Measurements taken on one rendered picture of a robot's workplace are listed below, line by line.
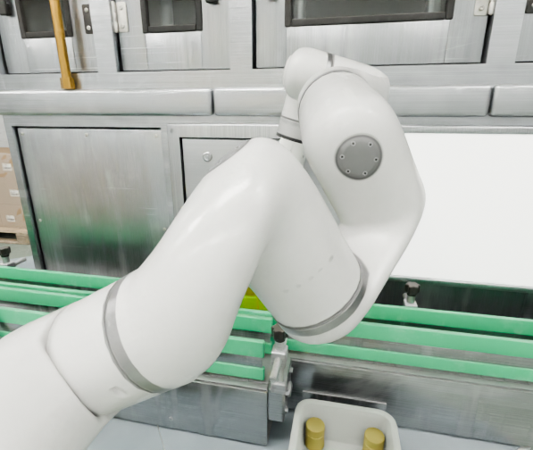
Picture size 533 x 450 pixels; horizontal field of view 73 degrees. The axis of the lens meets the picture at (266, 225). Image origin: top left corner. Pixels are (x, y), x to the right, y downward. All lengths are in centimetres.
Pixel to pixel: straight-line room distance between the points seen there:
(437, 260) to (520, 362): 23
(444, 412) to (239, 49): 82
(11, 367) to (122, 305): 7
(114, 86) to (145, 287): 77
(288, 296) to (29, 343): 17
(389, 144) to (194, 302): 20
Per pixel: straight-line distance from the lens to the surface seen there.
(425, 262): 86
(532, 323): 87
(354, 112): 30
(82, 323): 26
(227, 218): 20
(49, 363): 27
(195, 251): 20
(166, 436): 82
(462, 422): 85
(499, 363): 81
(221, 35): 88
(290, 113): 63
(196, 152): 85
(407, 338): 74
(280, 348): 62
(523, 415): 86
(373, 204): 32
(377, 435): 74
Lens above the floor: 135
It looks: 18 degrees down
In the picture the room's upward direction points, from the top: straight up
